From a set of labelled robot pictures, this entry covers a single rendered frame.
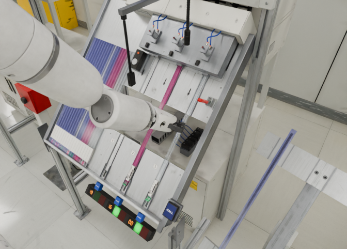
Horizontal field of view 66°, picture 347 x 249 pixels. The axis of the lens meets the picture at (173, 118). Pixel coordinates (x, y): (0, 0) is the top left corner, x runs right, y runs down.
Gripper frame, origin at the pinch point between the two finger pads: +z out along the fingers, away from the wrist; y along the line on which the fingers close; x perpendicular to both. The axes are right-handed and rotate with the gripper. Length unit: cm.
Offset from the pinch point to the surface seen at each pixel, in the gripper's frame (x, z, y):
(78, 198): 73, 48, 61
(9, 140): 68, 42, 132
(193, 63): -20.3, 6.3, 3.6
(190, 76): -16.4, 12.0, 5.4
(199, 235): 50, 51, -13
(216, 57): -24.8, 6.5, -2.9
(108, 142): 19.9, 9.8, 26.5
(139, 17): -31, 13, 39
